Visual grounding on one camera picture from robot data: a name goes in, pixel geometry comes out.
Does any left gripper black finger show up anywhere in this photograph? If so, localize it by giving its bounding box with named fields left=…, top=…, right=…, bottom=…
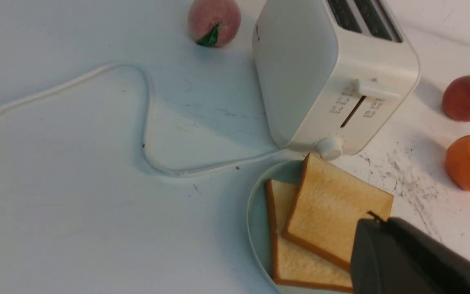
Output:
left=350, top=212, right=470, bottom=294

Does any toasted bread slice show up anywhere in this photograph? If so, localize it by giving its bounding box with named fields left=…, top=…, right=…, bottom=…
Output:
left=265, top=179, right=353, bottom=293
left=282, top=153, right=394, bottom=272

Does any light blue round plate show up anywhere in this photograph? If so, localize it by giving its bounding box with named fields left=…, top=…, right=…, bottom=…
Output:
left=246, top=160, right=338, bottom=294

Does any red apple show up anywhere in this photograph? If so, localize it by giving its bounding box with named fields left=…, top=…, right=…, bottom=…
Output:
left=441, top=75, right=470, bottom=122

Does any white two-slot toaster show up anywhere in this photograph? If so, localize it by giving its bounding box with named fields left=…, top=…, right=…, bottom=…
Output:
left=252, top=0, right=420, bottom=160

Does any pink peach with leaf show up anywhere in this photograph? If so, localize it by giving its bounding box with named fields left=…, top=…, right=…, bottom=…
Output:
left=188, top=0, right=242, bottom=48

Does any white power cable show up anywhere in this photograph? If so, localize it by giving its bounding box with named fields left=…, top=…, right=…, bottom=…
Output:
left=0, top=62, right=284, bottom=178

